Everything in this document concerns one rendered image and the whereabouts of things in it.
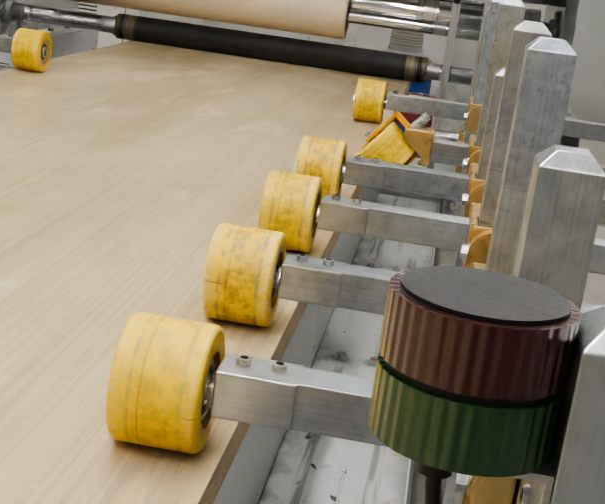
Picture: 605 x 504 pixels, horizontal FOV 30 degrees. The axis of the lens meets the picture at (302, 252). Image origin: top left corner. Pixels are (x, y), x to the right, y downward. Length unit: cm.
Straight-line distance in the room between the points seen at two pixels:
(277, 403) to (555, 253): 19
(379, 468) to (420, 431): 103
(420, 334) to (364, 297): 57
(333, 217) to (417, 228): 9
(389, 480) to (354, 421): 68
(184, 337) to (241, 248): 24
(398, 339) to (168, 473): 36
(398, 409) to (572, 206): 26
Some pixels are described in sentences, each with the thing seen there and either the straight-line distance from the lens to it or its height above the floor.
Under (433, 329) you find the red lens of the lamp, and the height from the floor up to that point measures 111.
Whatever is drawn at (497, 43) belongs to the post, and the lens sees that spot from 158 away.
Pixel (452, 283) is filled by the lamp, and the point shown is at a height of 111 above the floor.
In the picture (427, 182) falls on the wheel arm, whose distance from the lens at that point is 139.
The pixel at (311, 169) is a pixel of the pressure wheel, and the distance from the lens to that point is 138.
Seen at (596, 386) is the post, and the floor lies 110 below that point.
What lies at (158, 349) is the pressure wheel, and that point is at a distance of 67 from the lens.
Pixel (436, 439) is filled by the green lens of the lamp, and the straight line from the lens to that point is 34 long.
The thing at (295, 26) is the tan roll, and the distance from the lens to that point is 294.
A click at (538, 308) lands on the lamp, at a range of 35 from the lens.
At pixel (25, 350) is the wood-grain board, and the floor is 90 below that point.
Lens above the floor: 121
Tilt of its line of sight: 15 degrees down
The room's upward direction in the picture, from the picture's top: 8 degrees clockwise
